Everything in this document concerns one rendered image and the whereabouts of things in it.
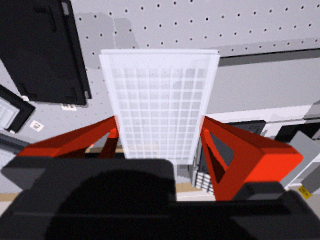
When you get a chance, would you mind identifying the white well plate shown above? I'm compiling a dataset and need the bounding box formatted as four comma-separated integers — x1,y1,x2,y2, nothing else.
0,149,16,169
0,97,20,130
99,49,220,164

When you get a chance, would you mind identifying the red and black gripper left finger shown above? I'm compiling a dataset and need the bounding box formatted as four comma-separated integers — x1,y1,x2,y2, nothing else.
16,116,119,158

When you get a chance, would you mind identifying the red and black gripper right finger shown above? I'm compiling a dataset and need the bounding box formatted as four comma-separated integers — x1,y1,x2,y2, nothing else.
200,116,303,201

